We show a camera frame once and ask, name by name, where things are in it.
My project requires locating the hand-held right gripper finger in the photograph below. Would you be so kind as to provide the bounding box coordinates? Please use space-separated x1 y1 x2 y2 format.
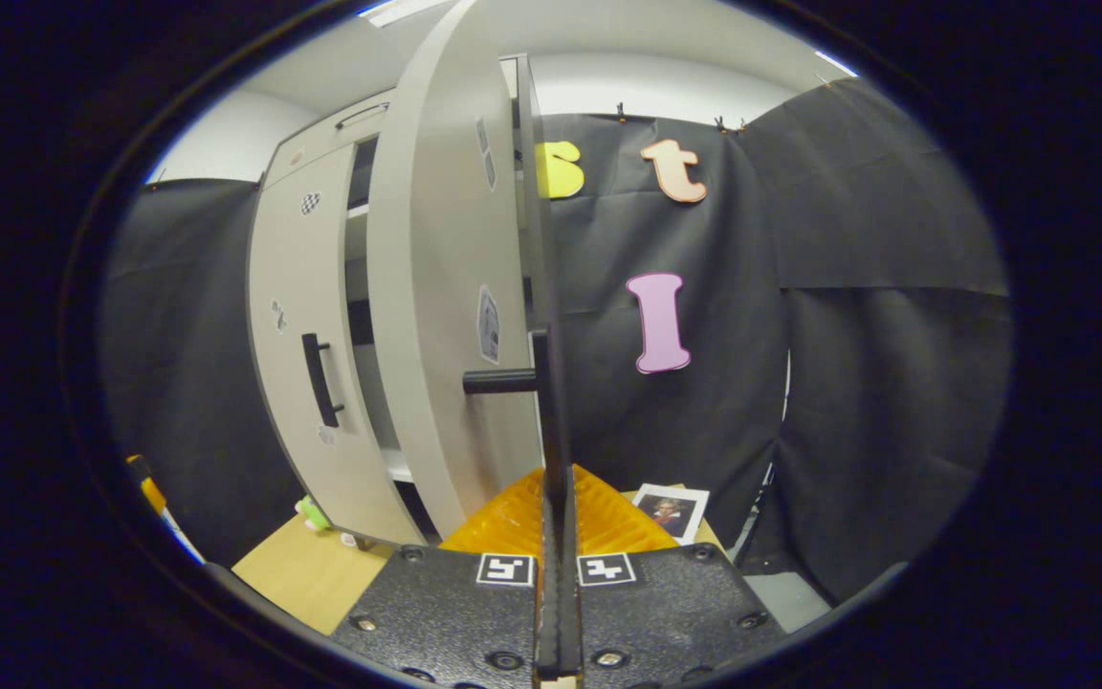
559 464 789 689
329 466 562 689

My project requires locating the grey double-door shoe cabinet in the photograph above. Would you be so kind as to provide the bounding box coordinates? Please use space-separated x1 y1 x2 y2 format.
247 53 552 551

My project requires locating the grey shoe cabinet door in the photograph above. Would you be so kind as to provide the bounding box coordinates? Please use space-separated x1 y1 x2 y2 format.
366 0 573 542
247 144 428 546

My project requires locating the grey cabinet drawer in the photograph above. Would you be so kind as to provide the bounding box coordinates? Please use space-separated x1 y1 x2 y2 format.
264 91 399 188

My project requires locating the white book with portrait cover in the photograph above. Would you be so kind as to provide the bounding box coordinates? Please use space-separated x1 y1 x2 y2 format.
630 483 711 546

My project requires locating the black backdrop cloth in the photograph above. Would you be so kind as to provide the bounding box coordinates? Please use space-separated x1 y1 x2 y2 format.
97 77 1011 604

